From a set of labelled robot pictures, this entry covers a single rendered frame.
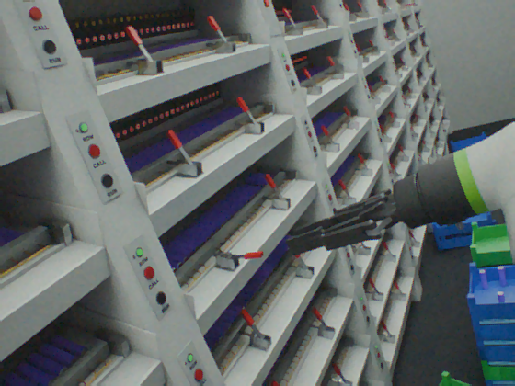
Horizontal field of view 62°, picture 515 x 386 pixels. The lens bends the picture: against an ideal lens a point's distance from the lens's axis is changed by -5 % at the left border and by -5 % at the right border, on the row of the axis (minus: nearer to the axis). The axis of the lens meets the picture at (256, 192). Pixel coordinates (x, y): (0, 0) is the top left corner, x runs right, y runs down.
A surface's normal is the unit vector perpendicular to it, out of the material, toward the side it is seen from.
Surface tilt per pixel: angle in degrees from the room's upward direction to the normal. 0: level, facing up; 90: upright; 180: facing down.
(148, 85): 109
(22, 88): 90
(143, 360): 19
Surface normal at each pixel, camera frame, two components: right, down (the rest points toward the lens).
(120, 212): 0.84, -0.16
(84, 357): -0.04, -0.91
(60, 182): -0.42, 0.39
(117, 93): 0.91, 0.15
